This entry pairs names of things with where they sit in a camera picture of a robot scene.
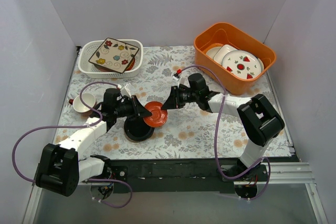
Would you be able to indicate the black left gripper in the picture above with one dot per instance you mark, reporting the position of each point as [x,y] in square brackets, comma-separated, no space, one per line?
[135,107]

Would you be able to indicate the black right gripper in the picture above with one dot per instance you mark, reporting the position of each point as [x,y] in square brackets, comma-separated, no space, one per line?
[177,97]

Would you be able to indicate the red round saucer plate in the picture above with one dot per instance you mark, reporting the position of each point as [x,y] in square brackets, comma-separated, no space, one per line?
[158,117]

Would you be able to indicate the black bowl with red interior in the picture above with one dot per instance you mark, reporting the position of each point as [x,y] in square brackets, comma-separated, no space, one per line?
[137,130]

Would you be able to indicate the red plate with teal flower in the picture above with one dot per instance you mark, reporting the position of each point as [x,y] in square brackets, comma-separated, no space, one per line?
[131,65]

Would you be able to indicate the cream square flower plate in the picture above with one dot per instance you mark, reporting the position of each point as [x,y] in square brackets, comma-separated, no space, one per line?
[113,55]

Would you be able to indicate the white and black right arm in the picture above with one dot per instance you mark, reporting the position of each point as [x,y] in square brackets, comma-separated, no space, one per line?
[262,123]

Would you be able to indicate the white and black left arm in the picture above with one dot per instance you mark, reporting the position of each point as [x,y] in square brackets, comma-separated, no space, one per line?
[63,166]

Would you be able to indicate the white round plate in bin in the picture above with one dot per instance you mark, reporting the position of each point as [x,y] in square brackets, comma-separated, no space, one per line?
[213,51]

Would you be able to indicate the orange plastic bin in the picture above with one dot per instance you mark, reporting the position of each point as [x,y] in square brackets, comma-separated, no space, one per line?
[224,33]

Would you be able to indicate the red cup with white interior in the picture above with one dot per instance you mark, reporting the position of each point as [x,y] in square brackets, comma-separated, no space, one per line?
[82,103]

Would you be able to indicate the white square dish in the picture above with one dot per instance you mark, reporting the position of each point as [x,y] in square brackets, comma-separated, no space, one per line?
[223,51]

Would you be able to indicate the white perforated plastic basket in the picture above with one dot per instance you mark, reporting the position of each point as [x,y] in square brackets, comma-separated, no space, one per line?
[91,71]

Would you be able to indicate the white plate with strawberries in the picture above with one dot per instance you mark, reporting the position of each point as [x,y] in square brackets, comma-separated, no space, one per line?
[242,64]

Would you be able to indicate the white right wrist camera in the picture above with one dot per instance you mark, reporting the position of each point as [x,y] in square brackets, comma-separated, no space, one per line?
[178,78]

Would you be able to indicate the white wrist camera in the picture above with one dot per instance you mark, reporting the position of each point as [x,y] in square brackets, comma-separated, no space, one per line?
[125,90]
[178,78]

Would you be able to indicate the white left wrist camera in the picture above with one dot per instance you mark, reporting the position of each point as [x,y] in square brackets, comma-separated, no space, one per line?
[125,90]

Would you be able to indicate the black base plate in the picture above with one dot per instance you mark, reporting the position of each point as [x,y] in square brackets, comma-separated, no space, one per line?
[177,175]

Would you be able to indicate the aluminium frame rail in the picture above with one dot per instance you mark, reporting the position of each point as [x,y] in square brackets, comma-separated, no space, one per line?
[291,197]

